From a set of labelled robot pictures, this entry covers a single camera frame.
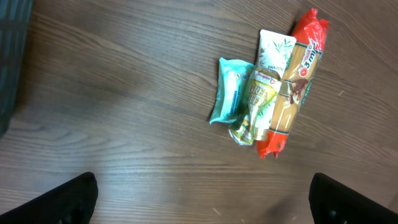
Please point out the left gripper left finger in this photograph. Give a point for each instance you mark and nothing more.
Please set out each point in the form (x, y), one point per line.
(72, 202)

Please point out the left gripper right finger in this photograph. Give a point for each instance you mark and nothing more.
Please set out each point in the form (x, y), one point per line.
(332, 202)

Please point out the green drink carton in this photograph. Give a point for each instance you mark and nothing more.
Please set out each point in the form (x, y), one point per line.
(261, 88)

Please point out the teal snack packet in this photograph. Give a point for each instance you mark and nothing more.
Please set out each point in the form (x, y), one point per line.
(233, 75)

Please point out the white cosmetic tube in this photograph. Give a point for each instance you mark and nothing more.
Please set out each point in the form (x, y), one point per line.
(274, 54)

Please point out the orange spaghetti packet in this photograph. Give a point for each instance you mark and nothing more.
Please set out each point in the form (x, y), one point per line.
(310, 33)

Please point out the grey plastic shopping basket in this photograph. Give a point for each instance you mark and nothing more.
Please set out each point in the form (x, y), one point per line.
(15, 17)

